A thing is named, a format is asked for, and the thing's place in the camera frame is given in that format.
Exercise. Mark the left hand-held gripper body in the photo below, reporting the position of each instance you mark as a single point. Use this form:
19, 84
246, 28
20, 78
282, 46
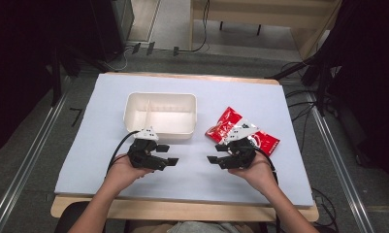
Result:
143, 152

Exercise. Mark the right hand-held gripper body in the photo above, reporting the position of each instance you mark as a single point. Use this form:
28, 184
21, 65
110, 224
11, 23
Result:
240, 153

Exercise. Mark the red snack packet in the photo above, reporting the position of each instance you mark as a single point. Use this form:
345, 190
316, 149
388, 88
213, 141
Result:
224, 123

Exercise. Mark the white plastic container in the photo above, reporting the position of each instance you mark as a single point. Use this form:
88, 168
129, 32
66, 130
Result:
169, 119

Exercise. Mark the person's left hand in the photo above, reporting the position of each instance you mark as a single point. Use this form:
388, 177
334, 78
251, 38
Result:
125, 171

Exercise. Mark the person's right hand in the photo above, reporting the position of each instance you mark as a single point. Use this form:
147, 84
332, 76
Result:
258, 173

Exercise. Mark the pale blue table mat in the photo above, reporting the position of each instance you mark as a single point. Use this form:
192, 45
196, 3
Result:
95, 145

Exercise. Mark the wooden table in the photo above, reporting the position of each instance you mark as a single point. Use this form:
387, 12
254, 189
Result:
182, 211

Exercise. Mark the person's grey clothing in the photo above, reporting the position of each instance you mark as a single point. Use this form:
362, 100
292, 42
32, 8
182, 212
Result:
201, 228

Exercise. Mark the black power plug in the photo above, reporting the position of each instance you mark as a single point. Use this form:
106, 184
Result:
136, 48

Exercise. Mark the wooden bench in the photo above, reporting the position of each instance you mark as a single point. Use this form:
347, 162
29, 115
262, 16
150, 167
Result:
315, 35

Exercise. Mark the black curtain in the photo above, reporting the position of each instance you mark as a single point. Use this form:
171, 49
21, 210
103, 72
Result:
370, 81
14, 64

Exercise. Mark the metal floor rail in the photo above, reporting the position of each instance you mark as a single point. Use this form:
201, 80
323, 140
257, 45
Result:
24, 168
340, 165

